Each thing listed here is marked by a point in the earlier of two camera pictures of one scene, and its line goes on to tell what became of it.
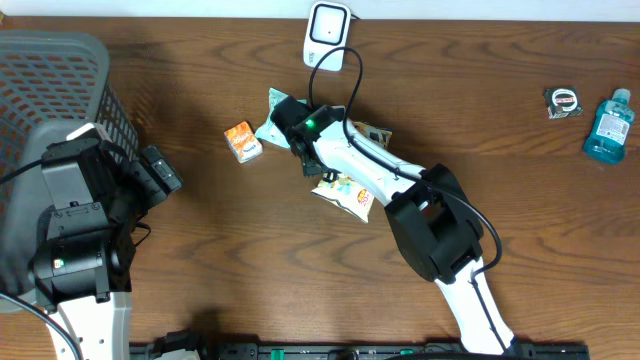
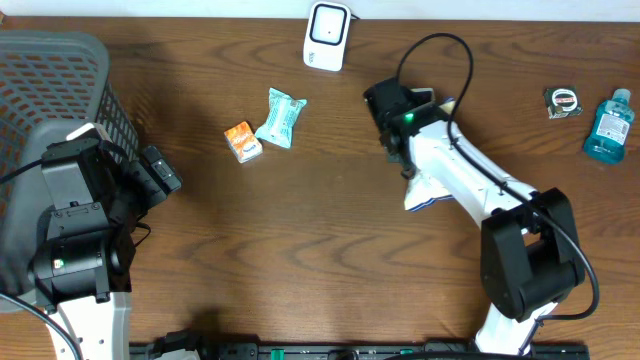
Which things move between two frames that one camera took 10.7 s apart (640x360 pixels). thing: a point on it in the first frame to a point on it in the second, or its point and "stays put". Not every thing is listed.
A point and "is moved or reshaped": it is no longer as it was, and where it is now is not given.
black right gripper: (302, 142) to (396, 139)
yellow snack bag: (346, 192) is moved or reshaped
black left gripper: (138, 175) stays put
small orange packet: (243, 141) stays put
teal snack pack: (271, 132) stays put
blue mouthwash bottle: (605, 138) stays put
